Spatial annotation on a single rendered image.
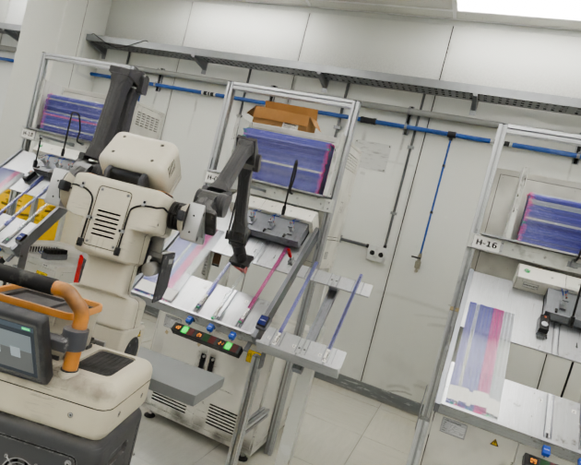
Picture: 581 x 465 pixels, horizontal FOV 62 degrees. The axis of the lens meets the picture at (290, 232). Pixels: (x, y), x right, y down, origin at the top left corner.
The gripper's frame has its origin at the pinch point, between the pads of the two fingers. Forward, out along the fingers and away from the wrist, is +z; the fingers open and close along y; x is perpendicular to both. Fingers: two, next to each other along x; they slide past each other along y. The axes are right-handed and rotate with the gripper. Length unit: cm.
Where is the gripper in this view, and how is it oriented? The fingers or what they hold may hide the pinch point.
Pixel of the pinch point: (243, 271)
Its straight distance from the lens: 231.2
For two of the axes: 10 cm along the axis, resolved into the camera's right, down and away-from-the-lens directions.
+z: 0.8, 7.0, 7.1
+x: -4.1, 6.7, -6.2
